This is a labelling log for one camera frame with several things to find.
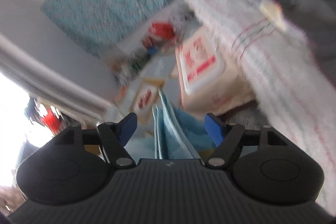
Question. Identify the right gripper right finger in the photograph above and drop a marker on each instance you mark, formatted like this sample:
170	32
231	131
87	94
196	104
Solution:
227	138

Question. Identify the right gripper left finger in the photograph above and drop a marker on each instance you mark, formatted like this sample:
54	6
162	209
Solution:
114	137

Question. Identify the light blue towel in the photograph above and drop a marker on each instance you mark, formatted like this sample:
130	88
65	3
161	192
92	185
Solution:
178	135

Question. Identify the pink wet wipes pack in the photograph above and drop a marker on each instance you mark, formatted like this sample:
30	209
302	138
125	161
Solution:
210	80

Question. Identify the white striped blanket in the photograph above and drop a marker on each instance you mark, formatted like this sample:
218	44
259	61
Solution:
292	92

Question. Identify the white window curtain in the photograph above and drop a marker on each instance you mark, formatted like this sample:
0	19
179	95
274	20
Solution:
41	81

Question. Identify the red plastic bag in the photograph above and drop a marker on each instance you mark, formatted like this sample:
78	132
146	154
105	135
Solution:
163	30

